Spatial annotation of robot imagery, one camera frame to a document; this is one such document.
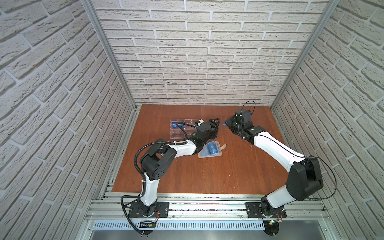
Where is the tan leather card holder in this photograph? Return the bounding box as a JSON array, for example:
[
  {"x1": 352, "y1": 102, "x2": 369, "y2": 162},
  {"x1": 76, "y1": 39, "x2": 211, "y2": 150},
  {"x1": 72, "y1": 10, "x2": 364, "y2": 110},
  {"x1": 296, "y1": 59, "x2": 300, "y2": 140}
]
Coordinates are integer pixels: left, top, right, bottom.
[{"x1": 198, "y1": 141, "x2": 227, "y2": 159}]

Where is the clear plastic organizer box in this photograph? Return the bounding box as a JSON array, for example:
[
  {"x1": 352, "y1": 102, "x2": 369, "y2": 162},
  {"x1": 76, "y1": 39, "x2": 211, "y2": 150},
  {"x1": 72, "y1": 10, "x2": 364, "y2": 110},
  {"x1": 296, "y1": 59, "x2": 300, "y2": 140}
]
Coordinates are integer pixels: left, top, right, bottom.
[{"x1": 170, "y1": 119, "x2": 197, "y2": 140}]

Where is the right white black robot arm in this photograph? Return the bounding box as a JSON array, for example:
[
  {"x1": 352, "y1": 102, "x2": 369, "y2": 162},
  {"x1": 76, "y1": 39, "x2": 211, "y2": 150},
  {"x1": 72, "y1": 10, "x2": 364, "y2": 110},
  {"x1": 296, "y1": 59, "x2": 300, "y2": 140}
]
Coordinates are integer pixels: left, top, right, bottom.
[{"x1": 226, "y1": 114, "x2": 324, "y2": 216}]

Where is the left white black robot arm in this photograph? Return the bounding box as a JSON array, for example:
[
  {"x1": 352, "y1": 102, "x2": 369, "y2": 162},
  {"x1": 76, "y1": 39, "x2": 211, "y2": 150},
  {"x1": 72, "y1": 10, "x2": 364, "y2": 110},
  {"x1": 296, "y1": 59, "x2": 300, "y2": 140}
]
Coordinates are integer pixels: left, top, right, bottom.
[{"x1": 134, "y1": 118, "x2": 220, "y2": 211}]

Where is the blue item in box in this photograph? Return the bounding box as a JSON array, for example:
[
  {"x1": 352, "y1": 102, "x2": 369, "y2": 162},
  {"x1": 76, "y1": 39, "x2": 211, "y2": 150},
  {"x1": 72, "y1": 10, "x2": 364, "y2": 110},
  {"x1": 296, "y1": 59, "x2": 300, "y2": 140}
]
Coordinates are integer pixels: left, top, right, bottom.
[{"x1": 171, "y1": 122, "x2": 185, "y2": 128}]

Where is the perforated metal vent strip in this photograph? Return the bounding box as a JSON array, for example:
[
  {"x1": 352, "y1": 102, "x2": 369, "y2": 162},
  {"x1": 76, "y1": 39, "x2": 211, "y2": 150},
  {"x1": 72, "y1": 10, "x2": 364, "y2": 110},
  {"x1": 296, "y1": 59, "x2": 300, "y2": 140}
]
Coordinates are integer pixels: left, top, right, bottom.
[{"x1": 94, "y1": 220, "x2": 265, "y2": 231}]

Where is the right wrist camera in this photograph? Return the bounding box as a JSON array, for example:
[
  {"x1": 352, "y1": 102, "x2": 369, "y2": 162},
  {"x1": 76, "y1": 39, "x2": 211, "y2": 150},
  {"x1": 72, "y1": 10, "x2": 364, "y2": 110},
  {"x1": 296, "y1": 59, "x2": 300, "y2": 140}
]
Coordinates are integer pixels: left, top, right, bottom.
[{"x1": 235, "y1": 109, "x2": 252, "y2": 124}]

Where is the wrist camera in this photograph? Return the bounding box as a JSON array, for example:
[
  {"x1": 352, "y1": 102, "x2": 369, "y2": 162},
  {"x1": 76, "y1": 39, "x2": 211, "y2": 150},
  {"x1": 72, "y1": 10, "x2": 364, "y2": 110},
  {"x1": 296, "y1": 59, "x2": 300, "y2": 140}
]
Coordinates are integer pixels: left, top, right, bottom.
[
  {"x1": 235, "y1": 109, "x2": 252, "y2": 124},
  {"x1": 195, "y1": 120, "x2": 204, "y2": 128}
]

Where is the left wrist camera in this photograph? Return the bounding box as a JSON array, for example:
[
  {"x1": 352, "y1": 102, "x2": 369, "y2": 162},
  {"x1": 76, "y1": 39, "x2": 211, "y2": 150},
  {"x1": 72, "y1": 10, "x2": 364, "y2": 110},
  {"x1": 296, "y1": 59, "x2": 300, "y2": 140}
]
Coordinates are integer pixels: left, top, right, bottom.
[{"x1": 195, "y1": 120, "x2": 204, "y2": 128}]

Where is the right thin black cable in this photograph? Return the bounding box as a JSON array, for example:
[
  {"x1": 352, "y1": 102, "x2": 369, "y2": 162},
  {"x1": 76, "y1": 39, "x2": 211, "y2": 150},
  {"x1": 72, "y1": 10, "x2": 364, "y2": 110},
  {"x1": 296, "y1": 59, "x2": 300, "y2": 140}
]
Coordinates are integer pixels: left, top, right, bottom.
[{"x1": 241, "y1": 100, "x2": 338, "y2": 201}]

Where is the left black corrugated cable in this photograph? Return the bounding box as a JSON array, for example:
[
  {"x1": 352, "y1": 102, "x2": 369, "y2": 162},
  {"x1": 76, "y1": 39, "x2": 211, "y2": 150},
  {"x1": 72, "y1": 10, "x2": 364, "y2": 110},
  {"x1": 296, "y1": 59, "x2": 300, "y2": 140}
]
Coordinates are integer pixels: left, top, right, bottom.
[{"x1": 120, "y1": 121, "x2": 199, "y2": 236}]

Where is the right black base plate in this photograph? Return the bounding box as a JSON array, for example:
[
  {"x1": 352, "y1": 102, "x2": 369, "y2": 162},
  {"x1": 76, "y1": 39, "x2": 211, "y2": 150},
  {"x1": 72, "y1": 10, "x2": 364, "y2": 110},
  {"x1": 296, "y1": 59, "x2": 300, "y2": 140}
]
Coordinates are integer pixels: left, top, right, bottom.
[{"x1": 245, "y1": 202, "x2": 287, "y2": 219}]

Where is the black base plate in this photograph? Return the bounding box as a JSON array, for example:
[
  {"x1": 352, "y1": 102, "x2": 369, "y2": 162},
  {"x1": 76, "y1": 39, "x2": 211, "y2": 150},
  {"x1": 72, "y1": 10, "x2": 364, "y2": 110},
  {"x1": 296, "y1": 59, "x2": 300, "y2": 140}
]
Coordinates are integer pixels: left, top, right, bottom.
[
  {"x1": 245, "y1": 202, "x2": 287, "y2": 219},
  {"x1": 128, "y1": 201, "x2": 170, "y2": 218}
]

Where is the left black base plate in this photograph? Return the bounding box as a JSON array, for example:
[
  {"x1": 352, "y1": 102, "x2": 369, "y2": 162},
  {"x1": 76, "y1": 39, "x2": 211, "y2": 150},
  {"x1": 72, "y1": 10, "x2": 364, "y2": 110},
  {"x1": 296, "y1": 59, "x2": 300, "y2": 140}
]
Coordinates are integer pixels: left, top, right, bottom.
[{"x1": 128, "y1": 201, "x2": 170, "y2": 218}]

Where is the aluminium rail frame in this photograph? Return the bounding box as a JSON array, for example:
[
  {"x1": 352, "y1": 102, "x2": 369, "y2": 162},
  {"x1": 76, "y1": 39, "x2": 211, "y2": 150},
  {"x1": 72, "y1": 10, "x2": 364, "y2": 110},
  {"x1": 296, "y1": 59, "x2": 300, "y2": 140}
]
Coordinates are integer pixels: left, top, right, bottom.
[{"x1": 74, "y1": 192, "x2": 340, "y2": 240}]

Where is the right corner aluminium post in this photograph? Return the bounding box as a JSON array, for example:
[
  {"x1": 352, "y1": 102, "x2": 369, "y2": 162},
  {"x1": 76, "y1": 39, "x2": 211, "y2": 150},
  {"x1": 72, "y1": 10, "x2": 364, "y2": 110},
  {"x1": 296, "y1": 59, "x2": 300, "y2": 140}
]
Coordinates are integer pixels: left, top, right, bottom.
[{"x1": 269, "y1": 0, "x2": 341, "y2": 110}]

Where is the corner aluminium post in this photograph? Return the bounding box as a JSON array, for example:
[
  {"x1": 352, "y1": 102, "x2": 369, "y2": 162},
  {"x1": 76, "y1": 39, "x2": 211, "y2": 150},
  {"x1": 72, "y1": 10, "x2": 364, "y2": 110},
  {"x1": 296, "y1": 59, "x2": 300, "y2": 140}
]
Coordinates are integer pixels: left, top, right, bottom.
[
  {"x1": 83, "y1": 0, "x2": 137, "y2": 111},
  {"x1": 269, "y1": 0, "x2": 341, "y2": 110}
]

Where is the left corner aluminium post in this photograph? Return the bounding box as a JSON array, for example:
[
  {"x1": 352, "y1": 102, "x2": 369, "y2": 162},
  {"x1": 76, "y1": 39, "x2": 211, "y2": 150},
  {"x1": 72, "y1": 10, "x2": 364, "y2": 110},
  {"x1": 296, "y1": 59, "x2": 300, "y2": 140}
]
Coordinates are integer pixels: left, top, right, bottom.
[{"x1": 83, "y1": 0, "x2": 137, "y2": 111}]

